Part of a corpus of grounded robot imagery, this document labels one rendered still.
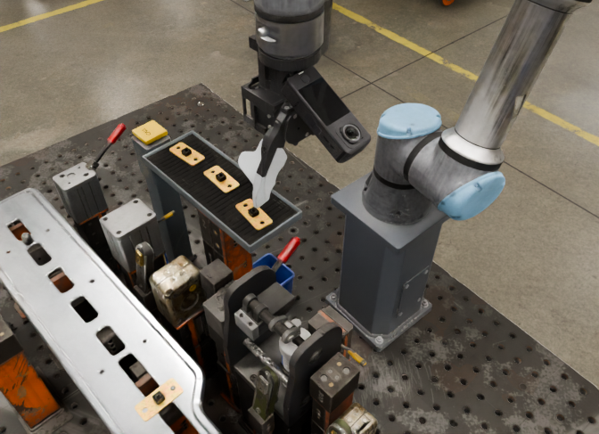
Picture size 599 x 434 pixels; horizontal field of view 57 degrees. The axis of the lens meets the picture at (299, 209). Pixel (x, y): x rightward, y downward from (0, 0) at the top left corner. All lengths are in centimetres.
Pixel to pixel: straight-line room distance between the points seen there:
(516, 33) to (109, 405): 92
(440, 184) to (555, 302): 167
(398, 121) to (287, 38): 51
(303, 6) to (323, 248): 114
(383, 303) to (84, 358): 67
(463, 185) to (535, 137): 247
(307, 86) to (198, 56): 335
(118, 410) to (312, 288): 69
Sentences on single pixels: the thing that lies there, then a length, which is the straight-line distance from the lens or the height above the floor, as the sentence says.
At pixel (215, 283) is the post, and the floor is 110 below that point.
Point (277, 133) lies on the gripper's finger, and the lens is 66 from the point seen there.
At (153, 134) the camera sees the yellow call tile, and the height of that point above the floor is 116.
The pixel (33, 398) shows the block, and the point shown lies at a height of 81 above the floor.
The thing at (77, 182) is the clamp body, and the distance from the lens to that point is 143.
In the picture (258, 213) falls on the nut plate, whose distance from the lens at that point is 110.
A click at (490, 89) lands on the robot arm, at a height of 146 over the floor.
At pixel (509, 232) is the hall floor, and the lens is 283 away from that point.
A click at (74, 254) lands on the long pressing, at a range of 135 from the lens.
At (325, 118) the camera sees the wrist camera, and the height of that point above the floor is 158.
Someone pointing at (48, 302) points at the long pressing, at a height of 100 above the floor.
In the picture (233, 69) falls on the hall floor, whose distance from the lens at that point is 380.
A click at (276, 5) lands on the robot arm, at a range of 59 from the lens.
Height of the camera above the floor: 195
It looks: 45 degrees down
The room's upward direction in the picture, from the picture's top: straight up
